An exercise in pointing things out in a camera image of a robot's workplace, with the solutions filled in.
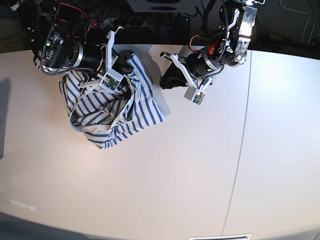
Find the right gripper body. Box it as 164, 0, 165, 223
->
74, 30, 118, 79

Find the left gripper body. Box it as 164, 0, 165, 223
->
160, 51, 225, 89

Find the blue white striped T-shirt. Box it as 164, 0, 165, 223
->
59, 52, 166, 149

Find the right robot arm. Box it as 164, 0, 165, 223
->
6, 0, 134, 78

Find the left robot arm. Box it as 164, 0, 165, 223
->
159, 0, 265, 89

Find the white power strip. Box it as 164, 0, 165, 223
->
90, 18, 117, 29

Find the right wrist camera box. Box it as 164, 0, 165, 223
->
99, 69, 124, 94

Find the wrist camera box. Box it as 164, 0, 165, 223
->
99, 69, 124, 94
184, 87, 206, 106

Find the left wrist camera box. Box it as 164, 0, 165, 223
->
184, 87, 206, 106

